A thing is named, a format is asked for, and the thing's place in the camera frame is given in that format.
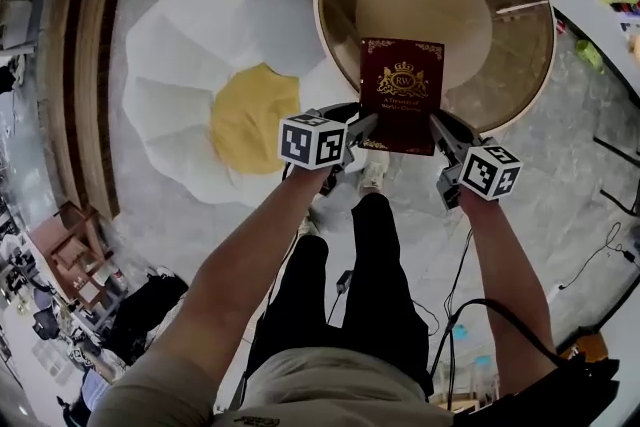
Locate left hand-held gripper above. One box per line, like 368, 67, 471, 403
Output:
278, 102, 380, 196

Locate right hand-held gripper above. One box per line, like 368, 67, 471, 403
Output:
428, 112, 524, 211

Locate dark red book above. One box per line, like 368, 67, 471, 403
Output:
358, 37, 446, 157

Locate egg-shaped floor cushion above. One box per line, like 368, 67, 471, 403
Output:
122, 0, 369, 206

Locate person's right forearm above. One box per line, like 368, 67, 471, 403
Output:
458, 187, 559, 369

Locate person's left forearm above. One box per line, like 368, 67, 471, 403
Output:
134, 163, 334, 376

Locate round glass side table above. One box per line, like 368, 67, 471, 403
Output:
313, 0, 557, 136

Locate person's white shoe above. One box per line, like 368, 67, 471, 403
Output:
360, 159, 390, 191
298, 207, 321, 236

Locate person's black trousers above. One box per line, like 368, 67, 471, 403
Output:
247, 192, 434, 399

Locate green bottle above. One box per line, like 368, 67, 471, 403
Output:
574, 39, 605, 75

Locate person's beige shirt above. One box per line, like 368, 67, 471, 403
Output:
87, 347, 456, 427

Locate black chest pack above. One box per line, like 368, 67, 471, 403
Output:
449, 352, 621, 427

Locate black floor bag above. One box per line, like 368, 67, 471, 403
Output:
107, 270, 190, 364

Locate reddish wooden stool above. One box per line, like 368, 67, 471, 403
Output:
27, 203, 119, 311

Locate white shelf rack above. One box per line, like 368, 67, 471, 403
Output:
0, 0, 66, 51

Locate thick black pack cable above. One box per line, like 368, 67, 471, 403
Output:
430, 297, 564, 366

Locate black floor cable with adapter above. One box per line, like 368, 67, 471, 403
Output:
557, 222, 640, 291

